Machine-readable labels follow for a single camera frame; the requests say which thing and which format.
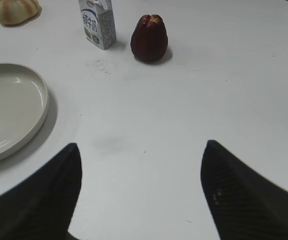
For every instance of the peeled orange fruit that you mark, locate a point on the peeled orange fruit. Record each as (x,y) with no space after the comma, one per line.
(16,12)

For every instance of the dark red wax apple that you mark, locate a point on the dark red wax apple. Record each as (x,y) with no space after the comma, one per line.
(149,40)

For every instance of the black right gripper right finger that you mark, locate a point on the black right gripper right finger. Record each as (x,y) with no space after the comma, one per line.
(244,205)

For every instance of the white milk carton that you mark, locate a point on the white milk carton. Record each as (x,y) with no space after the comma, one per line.
(98,21)

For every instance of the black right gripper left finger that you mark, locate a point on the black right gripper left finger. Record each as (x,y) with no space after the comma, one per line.
(41,207)

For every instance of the beige round plate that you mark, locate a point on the beige round plate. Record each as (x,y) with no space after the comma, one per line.
(24,104)

